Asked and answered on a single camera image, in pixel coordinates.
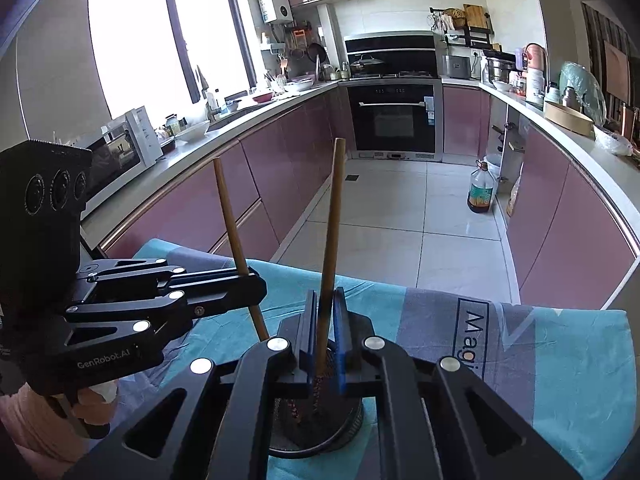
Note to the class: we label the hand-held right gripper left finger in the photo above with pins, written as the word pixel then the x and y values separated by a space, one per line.
pixel 311 325

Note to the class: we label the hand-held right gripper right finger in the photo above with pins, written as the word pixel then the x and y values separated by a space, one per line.
pixel 340 332

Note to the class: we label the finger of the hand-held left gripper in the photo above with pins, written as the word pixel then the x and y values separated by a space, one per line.
pixel 225 292
pixel 150 267

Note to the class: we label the floral-end bamboo chopstick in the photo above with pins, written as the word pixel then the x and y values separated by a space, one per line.
pixel 230 220
pixel 332 220

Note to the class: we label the black mesh utensil holder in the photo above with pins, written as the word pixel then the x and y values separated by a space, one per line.
pixel 340 425

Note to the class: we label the person's left forearm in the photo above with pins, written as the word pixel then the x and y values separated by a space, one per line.
pixel 30 430

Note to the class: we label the person's left hand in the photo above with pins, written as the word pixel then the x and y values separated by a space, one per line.
pixel 97 402

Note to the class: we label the white microwave oven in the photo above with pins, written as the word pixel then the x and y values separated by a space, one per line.
pixel 145 135

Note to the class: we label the teal and grey tablecloth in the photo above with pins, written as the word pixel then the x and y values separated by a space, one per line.
pixel 450 410

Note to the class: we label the pink base cabinet row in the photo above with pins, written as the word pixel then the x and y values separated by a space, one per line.
pixel 275 160
pixel 550 220

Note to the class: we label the white bowl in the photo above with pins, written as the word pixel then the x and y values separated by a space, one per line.
pixel 192 131

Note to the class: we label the water bottle on floor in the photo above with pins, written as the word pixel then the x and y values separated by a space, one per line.
pixel 481 192

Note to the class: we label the built-in black oven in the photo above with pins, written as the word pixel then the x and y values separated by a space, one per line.
pixel 392 120

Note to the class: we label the kitchen window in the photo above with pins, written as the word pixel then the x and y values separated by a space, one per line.
pixel 140 35

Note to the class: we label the hanging frying pan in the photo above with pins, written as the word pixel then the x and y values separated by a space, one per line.
pixel 316 52

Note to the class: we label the pot with glass lid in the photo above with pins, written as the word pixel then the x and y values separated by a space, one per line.
pixel 367 64

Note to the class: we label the silver countertop appliance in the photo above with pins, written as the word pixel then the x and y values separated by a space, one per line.
pixel 456 66

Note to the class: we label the black range hood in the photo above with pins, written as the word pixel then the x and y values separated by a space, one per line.
pixel 390 44

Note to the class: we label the stainless steel pot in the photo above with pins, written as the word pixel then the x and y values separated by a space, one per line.
pixel 500 70

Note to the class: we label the round wooden steamer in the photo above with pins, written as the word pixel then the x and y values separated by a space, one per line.
pixel 567 117

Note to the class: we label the pink kettle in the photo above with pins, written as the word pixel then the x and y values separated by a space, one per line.
pixel 534 65

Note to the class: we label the white plastic bag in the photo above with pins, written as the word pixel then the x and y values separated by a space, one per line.
pixel 612 142

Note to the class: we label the green covered appliance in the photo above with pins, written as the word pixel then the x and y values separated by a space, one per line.
pixel 582 87

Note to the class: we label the black wall rack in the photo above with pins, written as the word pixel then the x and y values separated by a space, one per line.
pixel 467 30

